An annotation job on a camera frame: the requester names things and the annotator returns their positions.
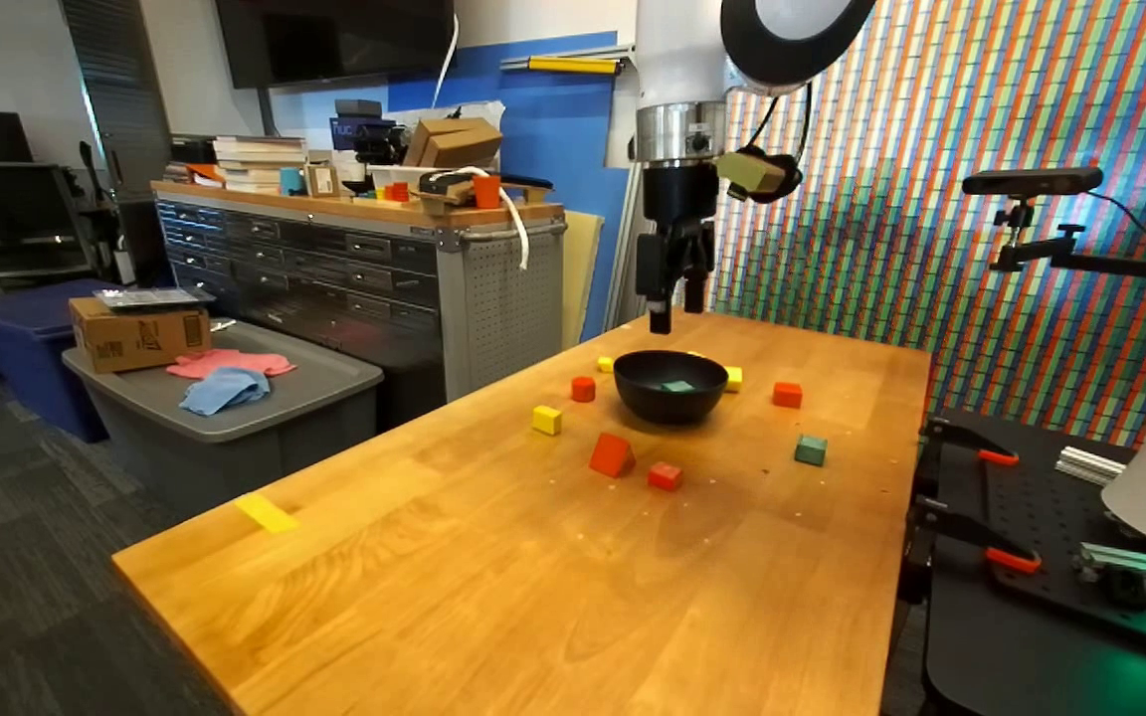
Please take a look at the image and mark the open cardboard box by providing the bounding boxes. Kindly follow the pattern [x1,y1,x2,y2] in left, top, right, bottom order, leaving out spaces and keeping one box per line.
[401,114,509,170]

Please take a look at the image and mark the blue foam board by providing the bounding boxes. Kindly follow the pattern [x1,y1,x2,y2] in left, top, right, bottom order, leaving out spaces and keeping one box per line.
[388,27,641,342]

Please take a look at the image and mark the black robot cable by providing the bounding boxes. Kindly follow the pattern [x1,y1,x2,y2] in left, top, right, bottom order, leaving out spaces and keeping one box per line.
[730,78,826,207]

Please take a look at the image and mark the black clamp orange handle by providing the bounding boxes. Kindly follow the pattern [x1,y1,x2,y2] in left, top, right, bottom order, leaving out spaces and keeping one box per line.
[911,493,1052,581]
[922,415,1027,479]

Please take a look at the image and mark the black stereo camera bar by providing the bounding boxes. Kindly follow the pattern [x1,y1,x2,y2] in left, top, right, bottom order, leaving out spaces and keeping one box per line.
[961,163,1112,203]

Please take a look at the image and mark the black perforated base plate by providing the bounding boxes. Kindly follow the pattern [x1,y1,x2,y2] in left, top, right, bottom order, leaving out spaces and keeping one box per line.
[921,406,1146,716]

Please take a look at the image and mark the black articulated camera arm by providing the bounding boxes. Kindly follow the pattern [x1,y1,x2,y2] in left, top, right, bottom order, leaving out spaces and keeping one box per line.
[986,194,1146,289]

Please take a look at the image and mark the blue cloth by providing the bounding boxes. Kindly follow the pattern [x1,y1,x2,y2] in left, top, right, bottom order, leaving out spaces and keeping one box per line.
[177,365,280,422]

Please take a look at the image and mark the red house-shaped block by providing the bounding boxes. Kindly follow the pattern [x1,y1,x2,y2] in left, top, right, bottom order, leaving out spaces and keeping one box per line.
[587,430,641,483]

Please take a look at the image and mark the tan board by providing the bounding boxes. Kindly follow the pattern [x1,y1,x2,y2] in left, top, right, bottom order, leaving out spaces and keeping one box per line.
[558,207,608,350]

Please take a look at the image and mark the white cable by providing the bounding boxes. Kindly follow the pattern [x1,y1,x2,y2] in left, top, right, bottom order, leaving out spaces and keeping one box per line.
[448,163,532,273]

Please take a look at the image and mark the gray flat packet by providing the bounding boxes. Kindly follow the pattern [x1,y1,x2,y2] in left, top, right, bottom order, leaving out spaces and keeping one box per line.
[93,284,217,317]

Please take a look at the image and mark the pink cloth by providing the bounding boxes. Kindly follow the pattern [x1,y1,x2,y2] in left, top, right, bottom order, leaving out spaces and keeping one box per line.
[162,348,300,387]

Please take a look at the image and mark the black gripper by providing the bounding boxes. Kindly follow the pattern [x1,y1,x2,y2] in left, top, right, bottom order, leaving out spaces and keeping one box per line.
[633,159,726,340]

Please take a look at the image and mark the blue plastic tote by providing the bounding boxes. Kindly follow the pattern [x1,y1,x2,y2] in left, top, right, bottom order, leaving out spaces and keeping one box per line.
[0,273,115,451]

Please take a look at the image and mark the yellow tape strip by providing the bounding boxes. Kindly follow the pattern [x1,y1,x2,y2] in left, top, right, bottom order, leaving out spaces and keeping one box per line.
[233,493,304,540]

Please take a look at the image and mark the black wall monitor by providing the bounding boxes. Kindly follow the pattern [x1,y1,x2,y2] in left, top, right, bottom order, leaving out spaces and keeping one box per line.
[210,0,461,92]

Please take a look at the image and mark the yellow bar tool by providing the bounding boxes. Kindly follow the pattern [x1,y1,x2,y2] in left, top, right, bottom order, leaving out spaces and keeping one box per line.
[507,49,633,78]

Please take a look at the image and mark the stack of books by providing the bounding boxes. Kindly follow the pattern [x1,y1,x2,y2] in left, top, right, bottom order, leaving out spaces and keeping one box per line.
[209,133,311,203]

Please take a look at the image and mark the gray storage bin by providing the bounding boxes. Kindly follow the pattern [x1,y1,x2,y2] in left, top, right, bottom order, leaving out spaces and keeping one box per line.
[59,313,388,520]

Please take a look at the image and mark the black bowl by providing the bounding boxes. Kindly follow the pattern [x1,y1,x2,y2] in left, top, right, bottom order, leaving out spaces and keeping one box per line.
[608,348,734,430]

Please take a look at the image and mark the brown cardboard box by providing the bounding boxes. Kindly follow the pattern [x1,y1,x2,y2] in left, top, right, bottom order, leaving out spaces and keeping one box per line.
[64,289,217,379]

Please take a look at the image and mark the tan wrist-mounted camera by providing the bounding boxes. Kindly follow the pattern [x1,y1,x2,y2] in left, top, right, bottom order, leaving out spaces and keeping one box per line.
[712,147,798,203]

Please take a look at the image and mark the gray metal drawer cabinet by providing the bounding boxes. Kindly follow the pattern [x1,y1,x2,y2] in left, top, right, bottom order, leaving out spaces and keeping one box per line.
[153,179,575,406]

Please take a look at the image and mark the black equipment pile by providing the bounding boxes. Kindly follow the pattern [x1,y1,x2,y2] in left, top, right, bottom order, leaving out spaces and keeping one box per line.
[327,97,408,170]

